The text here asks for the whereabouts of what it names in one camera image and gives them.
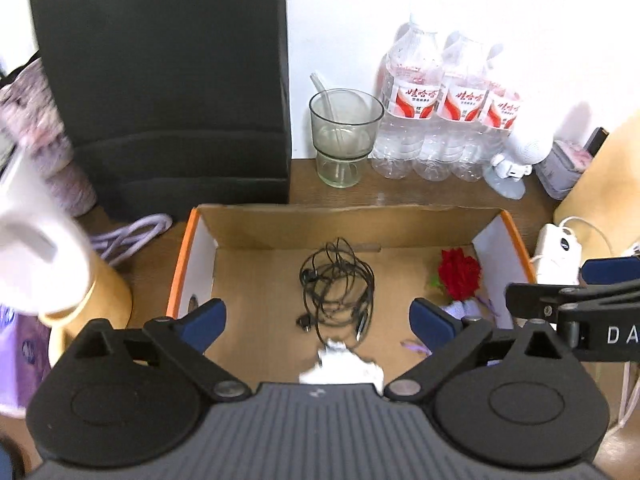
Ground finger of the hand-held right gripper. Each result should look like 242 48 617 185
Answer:
581 257 640 286
505 280 640 333

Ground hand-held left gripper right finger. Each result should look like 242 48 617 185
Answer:
384 297 568 403

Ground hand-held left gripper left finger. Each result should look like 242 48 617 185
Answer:
75 298 252 403

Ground orange cardboard box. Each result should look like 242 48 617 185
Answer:
166 203 538 391

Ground white paper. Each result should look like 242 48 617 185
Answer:
298 339 385 387

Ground white charger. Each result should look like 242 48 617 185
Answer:
535 223 583 286

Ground red artificial rose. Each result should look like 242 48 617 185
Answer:
430 247 483 303

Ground yellow thermos jug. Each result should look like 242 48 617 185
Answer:
552 110 640 261

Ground yellow mug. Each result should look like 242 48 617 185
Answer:
37 247 133 371

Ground small grey box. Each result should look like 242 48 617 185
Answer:
537 139 593 201

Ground black tangled earphones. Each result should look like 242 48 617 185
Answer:
297 237 376 343

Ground white robot figure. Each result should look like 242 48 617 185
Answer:
482 102 593 200

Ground red label water bottle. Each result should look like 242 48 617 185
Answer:
370 12 446 181
452 42 523 183
415 30 493 183

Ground purple tissue pack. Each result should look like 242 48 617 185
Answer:
0 305 53 418

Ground clear glass cup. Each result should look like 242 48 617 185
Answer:
308 89 385 189

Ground white plastic jug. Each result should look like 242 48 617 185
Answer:
0 145 98 317

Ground dark blue case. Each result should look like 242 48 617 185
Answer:
0 437 26 480

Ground black paper bag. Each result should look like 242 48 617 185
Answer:
28 0 292 223

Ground dried rose bouquet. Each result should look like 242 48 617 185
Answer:
0 57 98 218

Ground glass straw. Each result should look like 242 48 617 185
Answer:
310 71 351 181

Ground white cable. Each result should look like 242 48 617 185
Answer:
554 216 616 261

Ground lavender cord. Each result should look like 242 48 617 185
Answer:
92 213 174 267

